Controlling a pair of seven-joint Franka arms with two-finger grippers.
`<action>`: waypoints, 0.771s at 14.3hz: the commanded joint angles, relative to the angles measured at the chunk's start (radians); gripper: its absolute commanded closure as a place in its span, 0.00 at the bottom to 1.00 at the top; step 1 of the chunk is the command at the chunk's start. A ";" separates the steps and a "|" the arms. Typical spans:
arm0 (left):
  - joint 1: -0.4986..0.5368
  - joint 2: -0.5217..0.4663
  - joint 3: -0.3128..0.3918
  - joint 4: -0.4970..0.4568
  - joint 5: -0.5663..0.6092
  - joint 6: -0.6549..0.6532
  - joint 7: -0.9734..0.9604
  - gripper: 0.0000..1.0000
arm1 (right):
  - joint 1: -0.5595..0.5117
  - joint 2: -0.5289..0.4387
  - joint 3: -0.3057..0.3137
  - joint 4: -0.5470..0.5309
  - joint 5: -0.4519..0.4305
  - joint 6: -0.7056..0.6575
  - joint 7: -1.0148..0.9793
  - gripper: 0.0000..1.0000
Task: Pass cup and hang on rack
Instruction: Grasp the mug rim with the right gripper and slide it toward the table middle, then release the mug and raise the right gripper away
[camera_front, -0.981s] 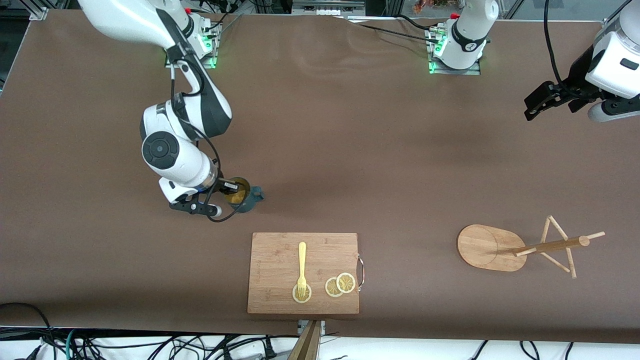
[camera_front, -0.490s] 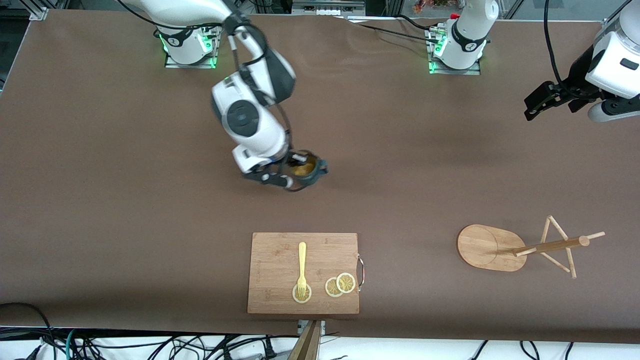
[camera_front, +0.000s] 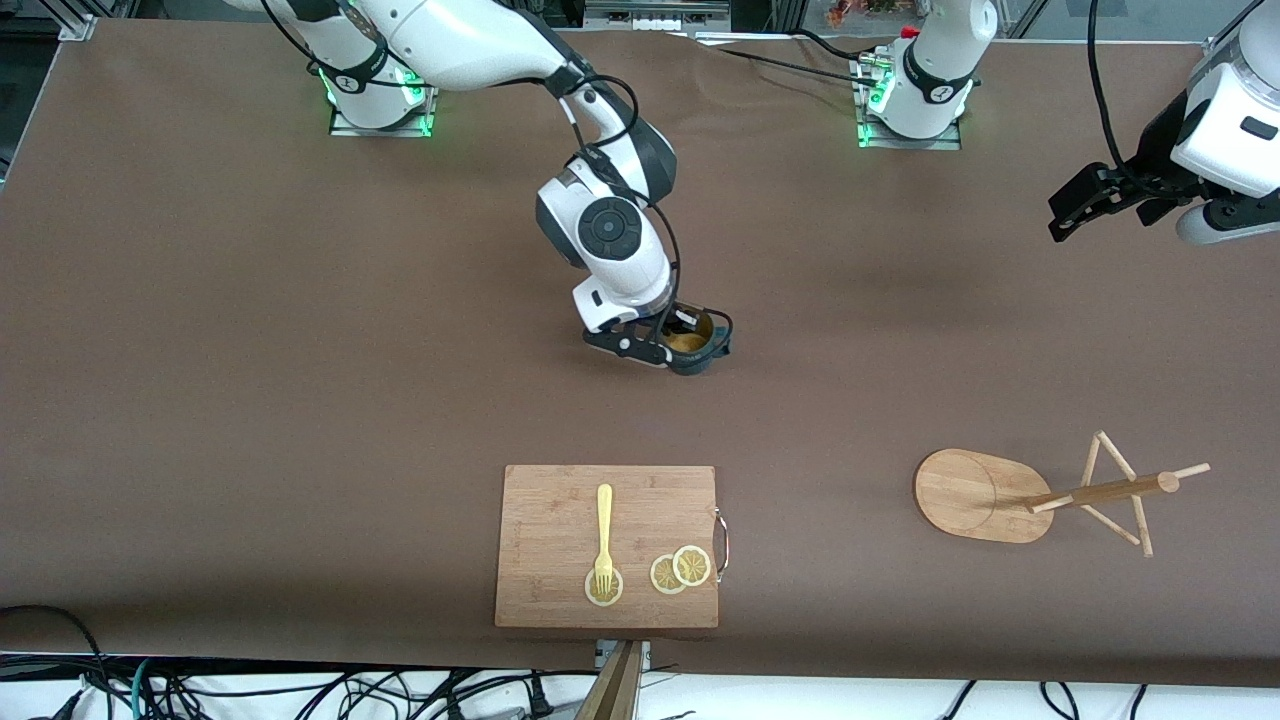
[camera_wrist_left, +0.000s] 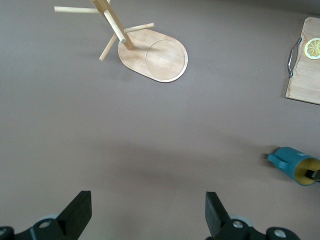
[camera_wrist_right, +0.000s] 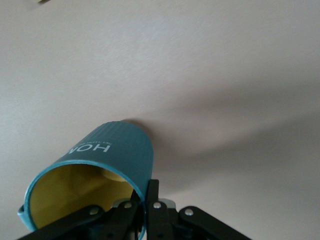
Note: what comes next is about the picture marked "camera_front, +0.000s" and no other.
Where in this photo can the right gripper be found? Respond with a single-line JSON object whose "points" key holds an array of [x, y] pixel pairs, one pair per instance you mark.
{"points": [[681, 322]]}

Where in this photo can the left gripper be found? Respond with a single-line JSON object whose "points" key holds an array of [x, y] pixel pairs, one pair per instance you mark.
{"points": [[1146, 177]]}

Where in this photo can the teal cup with yellow inside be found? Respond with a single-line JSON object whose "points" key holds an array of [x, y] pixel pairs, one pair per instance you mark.
{"points": [[700, 363]]}

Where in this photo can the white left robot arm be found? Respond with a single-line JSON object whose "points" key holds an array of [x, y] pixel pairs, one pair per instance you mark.
{"points": [[940, 60]]}

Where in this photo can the wooden cup rack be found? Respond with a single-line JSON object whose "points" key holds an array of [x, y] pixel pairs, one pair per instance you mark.
{"points": [[965, 495]]}

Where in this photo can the yellow plastic fork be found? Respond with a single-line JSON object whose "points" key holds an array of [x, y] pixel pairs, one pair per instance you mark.
{"points": [[604, 520]]}

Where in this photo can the lemon slice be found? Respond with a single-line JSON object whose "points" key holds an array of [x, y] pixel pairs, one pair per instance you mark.
{"points": [[660, 576], [592, 597], [692, 566]]}

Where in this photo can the metal frame crossbar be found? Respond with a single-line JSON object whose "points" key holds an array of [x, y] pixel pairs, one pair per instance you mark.
{"points": [[655, 12]]}

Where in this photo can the metal clamp bracket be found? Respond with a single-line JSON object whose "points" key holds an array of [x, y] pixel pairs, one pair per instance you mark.
{"points": [[603, 655]]}

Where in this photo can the brown camera mount post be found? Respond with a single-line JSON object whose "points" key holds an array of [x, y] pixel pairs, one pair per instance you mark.
{"points": [[615, 695]]}

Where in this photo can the aluminium frame profile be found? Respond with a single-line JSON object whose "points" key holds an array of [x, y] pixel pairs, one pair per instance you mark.
{"points": [[78, 25]]}

